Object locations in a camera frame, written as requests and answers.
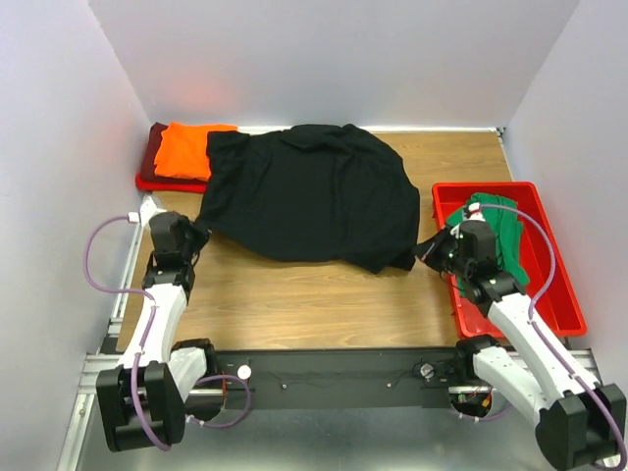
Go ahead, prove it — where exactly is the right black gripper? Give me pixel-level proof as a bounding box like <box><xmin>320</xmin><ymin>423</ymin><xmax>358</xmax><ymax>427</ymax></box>
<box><xmin>411</xmin><ymin>223</ymin><xmax>472</xmax><ymax>278</ymax></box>

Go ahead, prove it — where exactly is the black t shirt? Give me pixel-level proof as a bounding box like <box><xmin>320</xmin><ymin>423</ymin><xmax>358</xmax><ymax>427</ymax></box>
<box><xmin>197</xmin><ymin>125</ymin><xmax>420</xmax><ymax>274</ymax></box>

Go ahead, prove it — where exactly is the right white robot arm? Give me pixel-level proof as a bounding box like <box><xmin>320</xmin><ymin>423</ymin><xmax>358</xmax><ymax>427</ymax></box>
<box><xmin>413</xmin><ymin>218</ymin><xmax>627</xmax><ymax>470</ymax></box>

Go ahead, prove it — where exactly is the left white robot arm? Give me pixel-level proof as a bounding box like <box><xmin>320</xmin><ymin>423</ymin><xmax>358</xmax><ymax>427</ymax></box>
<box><xmin>96</xmin><ymin>210</ymin><xmax>218</xmax><ymax>452</ymax></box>

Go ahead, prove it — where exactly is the green t shirt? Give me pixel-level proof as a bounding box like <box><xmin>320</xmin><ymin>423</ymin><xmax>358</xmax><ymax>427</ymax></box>
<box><xmin>464</xmin><ymin>192</ymin><xmax>530</xmax><ymax>287</ymax></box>

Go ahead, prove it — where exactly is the red folded t shirt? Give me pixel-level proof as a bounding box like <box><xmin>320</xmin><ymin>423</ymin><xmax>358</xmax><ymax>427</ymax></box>
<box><xmin>134</xmin><ymin>172</ymin><xmax>207</xmax><ymax>194</ymax></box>

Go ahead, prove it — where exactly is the maroon folded t shirt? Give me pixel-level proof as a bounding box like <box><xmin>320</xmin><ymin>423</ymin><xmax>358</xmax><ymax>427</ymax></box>
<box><xmin>139</xmin><ymin>123</ymin><xmax>168</xmax><ymax>181</ymax></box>

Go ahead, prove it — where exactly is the orange folded t shirt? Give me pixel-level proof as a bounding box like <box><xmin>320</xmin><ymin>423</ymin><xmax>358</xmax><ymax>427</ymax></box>
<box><xmin>154</xmin><ymin>122</ymin><xmax>238</xmax><ymax>183</ymax></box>

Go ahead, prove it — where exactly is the red plastic bin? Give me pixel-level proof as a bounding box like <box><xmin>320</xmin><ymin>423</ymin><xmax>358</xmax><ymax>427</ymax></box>
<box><xmin>432</xmin><ymin>182</ymin><xmax>588</xmax><ymax>338</ymax></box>

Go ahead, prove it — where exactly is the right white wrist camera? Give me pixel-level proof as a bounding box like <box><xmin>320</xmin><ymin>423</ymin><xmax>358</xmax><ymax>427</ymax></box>
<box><xmin>462</xmin><ymin>202</ymin><xmax>485</xmax><ymax>222</ymax></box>

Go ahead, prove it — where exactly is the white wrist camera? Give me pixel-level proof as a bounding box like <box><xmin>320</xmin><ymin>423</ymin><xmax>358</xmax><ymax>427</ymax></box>
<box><xmin>125</xmin><ymin>195</ymin><xmax>166</xmax><ymax>228</ymax></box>
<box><xmin>462</xmin><ymin>202</ymin><xmax>485</xmax><ymax>222</ymax></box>

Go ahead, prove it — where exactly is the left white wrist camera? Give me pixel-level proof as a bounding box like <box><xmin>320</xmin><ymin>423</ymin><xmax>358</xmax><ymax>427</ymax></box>
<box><xmin>125</xmin><ymin>195</ymin><xmax>166</xmax><ymax>228</ymax></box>

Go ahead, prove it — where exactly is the aluminium frame rail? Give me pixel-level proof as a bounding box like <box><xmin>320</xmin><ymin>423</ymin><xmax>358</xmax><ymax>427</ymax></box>
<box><xmin>78</xmin><ymin>349</ymin><xmax>602</xmax><ymax>394</ymax></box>

